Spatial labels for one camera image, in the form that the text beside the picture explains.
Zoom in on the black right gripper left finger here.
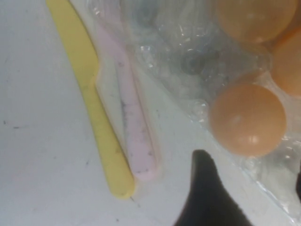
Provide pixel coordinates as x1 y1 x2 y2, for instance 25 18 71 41
173 149 254 226

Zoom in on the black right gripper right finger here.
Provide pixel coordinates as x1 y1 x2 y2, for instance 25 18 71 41
295 160 301 197

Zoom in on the orange plastic egg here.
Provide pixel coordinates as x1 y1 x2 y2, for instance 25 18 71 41
270 28 301 98
209 83 287 157
216 0 298 44

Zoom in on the clear plastic egg tray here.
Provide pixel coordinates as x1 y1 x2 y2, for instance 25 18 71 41
84 0 301 226

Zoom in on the pink plastic knife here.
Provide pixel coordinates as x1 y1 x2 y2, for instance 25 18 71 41
94 14 163 182

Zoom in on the yellow plastic knife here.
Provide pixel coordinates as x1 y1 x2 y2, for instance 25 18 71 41
45 0 135 201

